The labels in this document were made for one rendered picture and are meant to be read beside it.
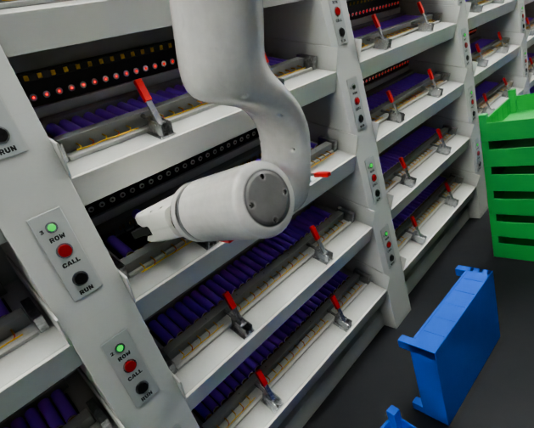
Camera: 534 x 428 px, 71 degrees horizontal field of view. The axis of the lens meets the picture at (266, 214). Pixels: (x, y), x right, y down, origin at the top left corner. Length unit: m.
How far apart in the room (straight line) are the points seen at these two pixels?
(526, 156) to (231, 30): 1.04
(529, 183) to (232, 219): 1.05
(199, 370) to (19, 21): 0.58
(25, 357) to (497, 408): 0.88
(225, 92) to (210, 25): 0.06
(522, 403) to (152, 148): 0.89
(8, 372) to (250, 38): 0.49
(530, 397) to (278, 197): 0.78
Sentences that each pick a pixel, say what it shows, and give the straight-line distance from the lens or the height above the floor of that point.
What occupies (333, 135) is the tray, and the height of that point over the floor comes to 0.59.
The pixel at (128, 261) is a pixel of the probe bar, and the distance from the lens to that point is 0.63.
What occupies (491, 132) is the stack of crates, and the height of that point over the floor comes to 0.43.
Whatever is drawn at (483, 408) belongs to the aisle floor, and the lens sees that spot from 1.01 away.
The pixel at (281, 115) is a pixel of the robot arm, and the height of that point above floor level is 0.73.
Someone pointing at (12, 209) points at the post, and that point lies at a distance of 0.54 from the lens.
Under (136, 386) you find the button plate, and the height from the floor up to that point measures 0.42.
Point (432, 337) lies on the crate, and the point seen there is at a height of 0.20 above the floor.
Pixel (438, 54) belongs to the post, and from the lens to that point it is 1.56.
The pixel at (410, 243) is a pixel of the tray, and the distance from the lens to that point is 1.28.
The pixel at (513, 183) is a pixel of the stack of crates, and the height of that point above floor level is 0.26.
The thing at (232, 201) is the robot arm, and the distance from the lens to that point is 0.37.
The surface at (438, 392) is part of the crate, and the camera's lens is 0.91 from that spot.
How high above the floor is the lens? 0.78
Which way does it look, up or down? 20 degrees down
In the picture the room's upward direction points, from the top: 19 degrees counter-clockwise
